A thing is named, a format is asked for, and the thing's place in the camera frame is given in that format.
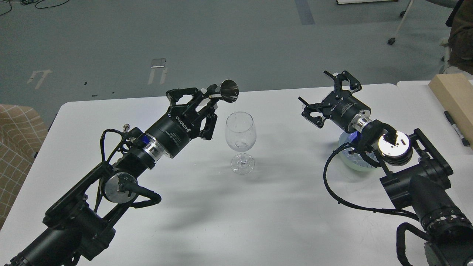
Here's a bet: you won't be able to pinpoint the steel cone jigger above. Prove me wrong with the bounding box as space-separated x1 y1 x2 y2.
206 79 239 103

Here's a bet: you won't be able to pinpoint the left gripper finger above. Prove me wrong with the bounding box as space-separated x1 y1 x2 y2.
166 88 203 108
200 107 218 141

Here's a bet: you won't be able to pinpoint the clear wine glass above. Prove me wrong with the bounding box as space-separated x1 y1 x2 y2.
225 111 257 175

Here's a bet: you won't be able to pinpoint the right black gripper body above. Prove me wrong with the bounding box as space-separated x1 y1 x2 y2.
322 90 371 133

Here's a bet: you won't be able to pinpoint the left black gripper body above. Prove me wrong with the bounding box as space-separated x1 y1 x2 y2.
145 104 206 159

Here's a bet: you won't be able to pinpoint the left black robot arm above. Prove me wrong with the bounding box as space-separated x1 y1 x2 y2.
9 84 239 266

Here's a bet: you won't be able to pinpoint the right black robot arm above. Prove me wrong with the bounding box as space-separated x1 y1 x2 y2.
299 71 473 266

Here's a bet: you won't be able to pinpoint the rolling office chair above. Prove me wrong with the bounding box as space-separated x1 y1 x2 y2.
387 0 455 74

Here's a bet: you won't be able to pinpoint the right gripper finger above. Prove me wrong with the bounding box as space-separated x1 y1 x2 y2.
323 70 363 101
298 96 335 128

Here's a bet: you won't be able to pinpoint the black marker pen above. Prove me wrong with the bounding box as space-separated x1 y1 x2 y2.
443 110 470 147

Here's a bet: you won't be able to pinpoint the seated person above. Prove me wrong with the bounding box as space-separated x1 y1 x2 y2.
446 0 473 75

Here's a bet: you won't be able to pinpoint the black floor cables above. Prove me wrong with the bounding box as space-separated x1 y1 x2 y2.
0 0 71 16

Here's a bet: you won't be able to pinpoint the green bowl with ice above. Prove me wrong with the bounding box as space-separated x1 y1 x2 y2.
338 132 375 172

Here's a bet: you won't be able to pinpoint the light wooden box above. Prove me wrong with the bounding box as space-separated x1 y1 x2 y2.
428 74 473 148

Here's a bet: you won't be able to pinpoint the beige checkered chair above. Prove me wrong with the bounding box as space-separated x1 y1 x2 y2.
0 104 48 227

